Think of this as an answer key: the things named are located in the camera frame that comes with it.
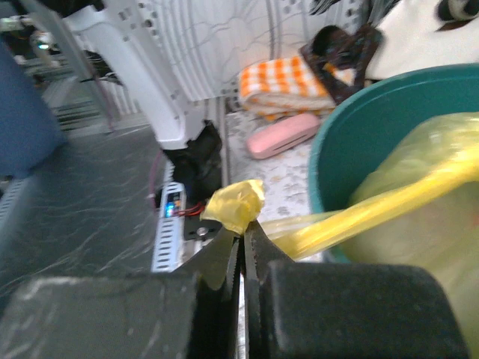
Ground cream canvas tote bag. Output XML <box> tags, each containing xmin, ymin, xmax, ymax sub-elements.
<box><xmin>366</xmin><ymin>1</ymin><xmax>478</xmax><ymax>80</ymax></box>

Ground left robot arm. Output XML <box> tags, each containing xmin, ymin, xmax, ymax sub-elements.
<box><xmin>63</xmin><ymin>1</ymin><xmax>222</xmax><ymax>200</ymax></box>

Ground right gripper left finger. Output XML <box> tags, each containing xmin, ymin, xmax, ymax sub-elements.
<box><xmin>1</xmin><ymin>230</ymin><xmax>240</xmax><ymax>358</ymax></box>

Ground pink eyeglass case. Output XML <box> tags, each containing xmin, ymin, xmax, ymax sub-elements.
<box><xmin>246</xmin><ymin>114</ymin><xmax>323</xmax><ymax>159</ymax></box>

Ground teal trash bin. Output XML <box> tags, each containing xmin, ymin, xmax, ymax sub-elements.
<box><xmin>308</xmin><ymin>63</ymin><xmax>479</xmax><ymax>265</ymax></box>

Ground orange checkered towel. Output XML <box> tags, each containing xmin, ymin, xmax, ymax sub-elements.
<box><xmin>238</xmin><ymin>56</ymin><xmax>335</xmax><ymax>122</ymax></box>

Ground yellow trash bag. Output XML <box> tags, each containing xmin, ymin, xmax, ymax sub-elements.
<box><xmin>200</xmin><ymin>111</ymin><xmax>479</xmax><ymax>359</ymax></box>

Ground brown patterned bag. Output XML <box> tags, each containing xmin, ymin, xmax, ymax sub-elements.
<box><xmin>299</xmin><ymin>24</ymin><xmax>383</xmax><ymax>105</ymax></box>

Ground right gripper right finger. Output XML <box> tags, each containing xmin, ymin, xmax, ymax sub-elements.
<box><xmin>243</xmin><ymin>222</ymin><xmax>468</xmax><ymax>358</ymax></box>

